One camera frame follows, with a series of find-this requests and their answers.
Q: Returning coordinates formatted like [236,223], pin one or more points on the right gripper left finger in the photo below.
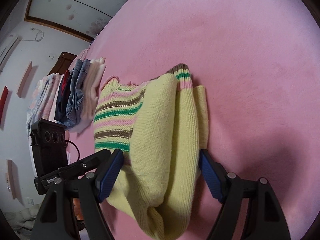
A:
[70,205]

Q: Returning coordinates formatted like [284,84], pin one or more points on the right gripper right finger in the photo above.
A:
[264,218]

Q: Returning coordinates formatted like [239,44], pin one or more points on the yellow knitted child cardigan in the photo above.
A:
[160,125]

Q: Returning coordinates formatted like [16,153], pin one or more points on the folded navy red garment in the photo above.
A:
[62,98]

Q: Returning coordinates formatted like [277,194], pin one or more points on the folded pastel floral blanket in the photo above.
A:
[42,99]

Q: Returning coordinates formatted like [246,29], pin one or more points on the folded blue denim jeans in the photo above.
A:
[75,101]

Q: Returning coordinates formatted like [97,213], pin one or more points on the dark wooden headboard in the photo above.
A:
[63,63]

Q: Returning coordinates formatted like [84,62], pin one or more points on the folded white pink garment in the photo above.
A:
[90,92]

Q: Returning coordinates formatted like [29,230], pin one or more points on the white air conditioner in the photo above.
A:
[7,46]

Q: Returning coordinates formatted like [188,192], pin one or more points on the pink plush bed blanket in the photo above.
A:
[259,63]

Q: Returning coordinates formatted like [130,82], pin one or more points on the floral sliding wardrobe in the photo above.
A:
[84,19]

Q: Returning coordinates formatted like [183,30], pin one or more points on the pink wall shelf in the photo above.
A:
[10,179]
[24,79]

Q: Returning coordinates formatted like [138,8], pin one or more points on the black camera box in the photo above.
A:
[49,145]

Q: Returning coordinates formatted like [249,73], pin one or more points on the red wall shelf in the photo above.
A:
[3,101]

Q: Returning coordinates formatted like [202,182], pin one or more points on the wall power socket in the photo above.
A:
[51,57]

